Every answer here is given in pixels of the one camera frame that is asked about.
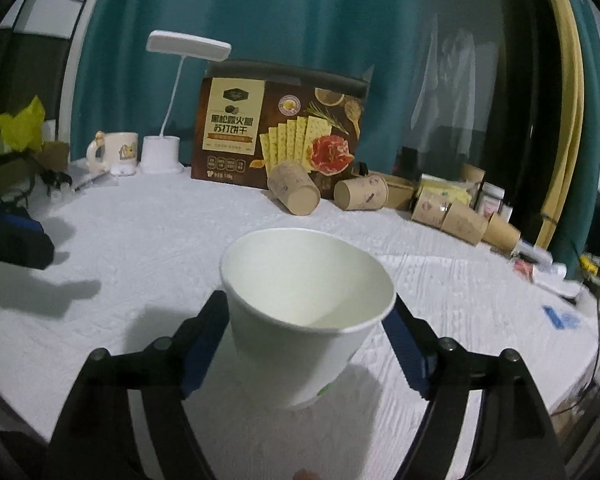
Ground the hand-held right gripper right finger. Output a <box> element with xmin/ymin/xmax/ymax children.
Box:
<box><xmin>383</xmin><ymin>294</ymin><xmax>567</xmax><ymax>480</ymax></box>

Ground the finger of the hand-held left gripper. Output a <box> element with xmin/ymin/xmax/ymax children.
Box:
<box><xmin>0</xmin><ymin>203</ymin><xmax>56</xmax><ymax>270</ymax></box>

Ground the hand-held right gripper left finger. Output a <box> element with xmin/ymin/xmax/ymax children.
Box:
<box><xmin>49</xmin><ymin>290</ymin><xmax>230</xmax><ymax>480</ymax></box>

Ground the white paper cup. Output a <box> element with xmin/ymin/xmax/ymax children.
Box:
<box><xmin>220</xmin><ymin>228</ymin><xmax>397</xmax><ymax>412</ymax></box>

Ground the cream ceramic mug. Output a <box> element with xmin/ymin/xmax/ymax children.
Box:
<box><xmin>86</xmin><ymin>131</ymin><xmax>140</xmax><ymax>178</ymax></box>

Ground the yellow packet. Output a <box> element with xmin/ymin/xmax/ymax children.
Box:
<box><xmin>420</xmin><ymin>174</ymin><xmax>473</xmax><ymax>206</ymax></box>

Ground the small white-capped jar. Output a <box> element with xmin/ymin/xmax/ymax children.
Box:
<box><xmin>475</xmin><ymin>182</ymin><xmax>506</xmax><ymax>217</ymax></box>

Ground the white desk lamp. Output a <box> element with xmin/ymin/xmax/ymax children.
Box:
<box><xmin>139</xmin><ymin>30</ymin><xmax>232</xmax><ymax>176</ymax></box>

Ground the brown cracker box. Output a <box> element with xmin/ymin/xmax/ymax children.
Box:
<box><xmin>191</xmin><ymin>60</ymin><xmax>371</xmax><ymax>191</ymax></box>

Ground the yellow pipe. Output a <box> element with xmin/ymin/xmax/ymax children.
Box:
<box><xmin>534</xmin><ymin>0</ymin><xmax>587</xmax><ymax>252</ymax></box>

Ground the teal curtain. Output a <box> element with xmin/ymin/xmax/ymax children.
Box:
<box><xmin>70</xmin><ymin>0</ymin><xmax>426</xmax><ymax>171</ymax></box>

